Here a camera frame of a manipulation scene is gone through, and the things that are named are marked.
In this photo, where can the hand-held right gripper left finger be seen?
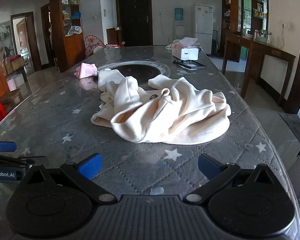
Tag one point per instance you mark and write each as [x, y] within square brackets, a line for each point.
[90, 166]

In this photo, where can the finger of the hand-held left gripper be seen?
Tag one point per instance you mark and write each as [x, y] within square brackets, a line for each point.
[15, 160]
[2, 146]

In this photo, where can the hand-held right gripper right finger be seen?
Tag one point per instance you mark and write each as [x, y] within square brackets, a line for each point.
[210, 166]

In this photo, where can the cream hoodie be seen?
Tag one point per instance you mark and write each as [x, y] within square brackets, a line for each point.
[165, 110]

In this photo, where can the wooden stool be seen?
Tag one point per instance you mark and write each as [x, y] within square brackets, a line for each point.
[10, 96]

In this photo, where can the pink storage bin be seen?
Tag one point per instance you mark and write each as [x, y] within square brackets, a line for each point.
[11, 85]

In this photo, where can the white storage bin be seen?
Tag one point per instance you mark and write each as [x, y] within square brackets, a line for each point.
[19, 80]

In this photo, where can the cardboard box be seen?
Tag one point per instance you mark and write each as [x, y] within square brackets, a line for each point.
[17, 63]

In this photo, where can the grey floor mat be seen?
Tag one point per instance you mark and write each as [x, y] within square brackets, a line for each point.
[295, 127]

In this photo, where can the pink glove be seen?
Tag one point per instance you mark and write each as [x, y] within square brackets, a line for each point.
[86, 70]

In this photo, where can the black framed flat tray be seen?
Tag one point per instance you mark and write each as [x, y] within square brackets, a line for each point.
[190, 65]

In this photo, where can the round black hotplate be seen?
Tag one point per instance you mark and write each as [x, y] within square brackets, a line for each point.
[140, 71]

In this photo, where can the brown interior door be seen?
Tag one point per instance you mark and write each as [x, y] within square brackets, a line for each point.
[22, 35]

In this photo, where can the white tissue box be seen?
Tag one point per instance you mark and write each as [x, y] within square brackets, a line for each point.
[187, 52]

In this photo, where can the wooden display cabinet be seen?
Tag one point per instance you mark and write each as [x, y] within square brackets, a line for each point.
[75, 47]

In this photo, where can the white cloth bundle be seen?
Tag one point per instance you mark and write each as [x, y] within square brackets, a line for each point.
[170, 45]

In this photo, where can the wooden side table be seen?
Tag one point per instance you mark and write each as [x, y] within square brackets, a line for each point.
[265, 47]

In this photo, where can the small wooden cabinet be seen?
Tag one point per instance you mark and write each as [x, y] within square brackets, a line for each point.
[112, 36]

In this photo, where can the glass jar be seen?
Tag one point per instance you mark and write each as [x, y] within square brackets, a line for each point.
[269, 37]
[255, 35]

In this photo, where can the white water dispenser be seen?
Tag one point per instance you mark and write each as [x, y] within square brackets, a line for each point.
[180, 30]

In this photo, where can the white refrigerator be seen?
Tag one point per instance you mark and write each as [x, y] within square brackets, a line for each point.
[202, 22]

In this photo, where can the dark wooden door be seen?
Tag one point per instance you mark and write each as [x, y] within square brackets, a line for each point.
[133, 17]

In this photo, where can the blue water bottle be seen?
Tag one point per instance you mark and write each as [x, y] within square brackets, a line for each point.
[179, 13]

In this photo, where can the wooden shelf unit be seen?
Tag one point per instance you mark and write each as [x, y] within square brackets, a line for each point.
[223, 10]

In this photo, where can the wall poster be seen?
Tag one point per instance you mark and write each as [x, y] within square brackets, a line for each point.
[5, 35]

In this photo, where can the white wall socket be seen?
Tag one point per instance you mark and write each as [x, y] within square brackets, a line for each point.
[285, 26]

